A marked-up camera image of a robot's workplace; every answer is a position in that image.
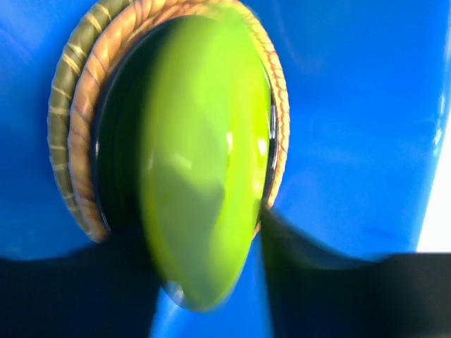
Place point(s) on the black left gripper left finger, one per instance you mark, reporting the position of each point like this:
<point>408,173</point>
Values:
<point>109,289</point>

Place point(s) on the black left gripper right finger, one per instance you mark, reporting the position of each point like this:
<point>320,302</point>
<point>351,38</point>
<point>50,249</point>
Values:
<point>315,291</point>

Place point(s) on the tan woven wicker tray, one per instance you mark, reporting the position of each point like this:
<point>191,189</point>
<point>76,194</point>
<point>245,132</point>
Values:
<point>84,141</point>

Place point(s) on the black plastic plate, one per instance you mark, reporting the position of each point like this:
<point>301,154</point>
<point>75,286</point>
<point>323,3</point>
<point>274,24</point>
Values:
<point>123,112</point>

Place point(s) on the green plastic plate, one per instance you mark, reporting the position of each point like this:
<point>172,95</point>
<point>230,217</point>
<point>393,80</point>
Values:
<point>199,210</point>

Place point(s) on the green-rimmed bamboo tray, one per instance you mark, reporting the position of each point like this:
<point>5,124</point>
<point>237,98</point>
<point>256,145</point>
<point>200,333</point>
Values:
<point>60,123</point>

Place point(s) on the blue plastic bin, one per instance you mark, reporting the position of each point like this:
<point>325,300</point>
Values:
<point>369,89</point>

